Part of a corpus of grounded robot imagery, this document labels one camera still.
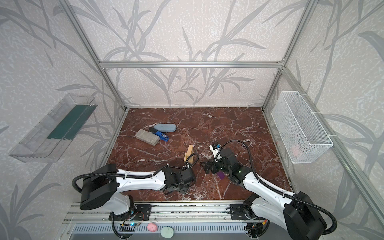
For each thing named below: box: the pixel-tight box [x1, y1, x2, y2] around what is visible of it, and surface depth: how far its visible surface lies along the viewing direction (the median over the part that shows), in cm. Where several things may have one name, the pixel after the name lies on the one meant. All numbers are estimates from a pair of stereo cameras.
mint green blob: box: [160, 226, 174, 239], surface depth 68 cm
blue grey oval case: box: [154, 123, 177, 133], surface depth 107 cm
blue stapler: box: [148, 127, 170, 142], surface depth 103 cm
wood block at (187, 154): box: [183, 150, 192, 163], surface depth 89 cm
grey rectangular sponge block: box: [135, 129, 160, 146], surface depth 101 cm
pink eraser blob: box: [147, 223, 158, 233], surface depth 69 cm
